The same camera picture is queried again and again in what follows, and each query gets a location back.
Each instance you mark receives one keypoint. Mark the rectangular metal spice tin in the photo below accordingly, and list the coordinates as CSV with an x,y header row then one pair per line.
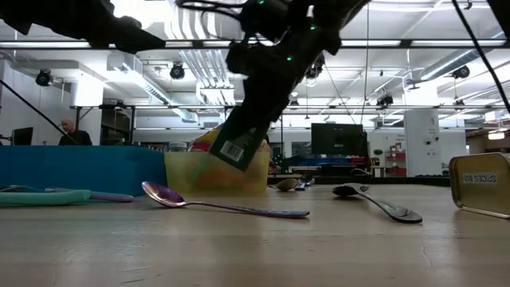
x,y
482,191

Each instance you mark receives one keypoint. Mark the black overhead crossbar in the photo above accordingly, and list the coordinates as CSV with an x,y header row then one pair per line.
x,y
405,43

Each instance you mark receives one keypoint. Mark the dark blue plastic bin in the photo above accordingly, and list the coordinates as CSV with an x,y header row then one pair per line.
x,y
79,167

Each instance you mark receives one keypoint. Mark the person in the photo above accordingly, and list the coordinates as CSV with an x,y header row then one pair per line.
x,y
75,137

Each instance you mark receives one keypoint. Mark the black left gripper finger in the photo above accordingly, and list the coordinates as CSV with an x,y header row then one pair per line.
x,y
127,38

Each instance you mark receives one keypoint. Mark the iridescent rainbow spoon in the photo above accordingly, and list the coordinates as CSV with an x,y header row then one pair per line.
x,y
167,196

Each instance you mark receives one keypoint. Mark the all-black metal spoon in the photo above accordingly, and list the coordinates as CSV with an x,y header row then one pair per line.
x,y
394,210

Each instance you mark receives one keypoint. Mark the small black monitor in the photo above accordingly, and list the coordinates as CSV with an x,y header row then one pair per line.
x,y
22,136

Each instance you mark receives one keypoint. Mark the plain silver spoon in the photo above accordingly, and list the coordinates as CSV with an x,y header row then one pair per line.
x,y
287,184

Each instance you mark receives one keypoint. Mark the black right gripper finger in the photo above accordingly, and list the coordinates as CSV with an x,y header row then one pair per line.
x,y
263,99

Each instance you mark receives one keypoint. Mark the black computer monitor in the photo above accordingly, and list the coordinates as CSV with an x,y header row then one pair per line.
x,y
338,139

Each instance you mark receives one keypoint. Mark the translucent yellow plastic bin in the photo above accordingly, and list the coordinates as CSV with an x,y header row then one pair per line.
x,y
215,175

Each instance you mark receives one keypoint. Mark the black ceiling spotlight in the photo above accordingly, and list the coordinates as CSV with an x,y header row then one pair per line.
x,y
177,71
385,100
315,71
44,78
461,72

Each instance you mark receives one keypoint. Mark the white square pillar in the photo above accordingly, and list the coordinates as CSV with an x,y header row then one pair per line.
x,y
422,135

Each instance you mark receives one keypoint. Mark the yellow chicken ramen packet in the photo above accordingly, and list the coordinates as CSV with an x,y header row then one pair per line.
x,y
264,146

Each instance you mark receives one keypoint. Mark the dark green tea box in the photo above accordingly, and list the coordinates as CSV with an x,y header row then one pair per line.
x,y
235,149

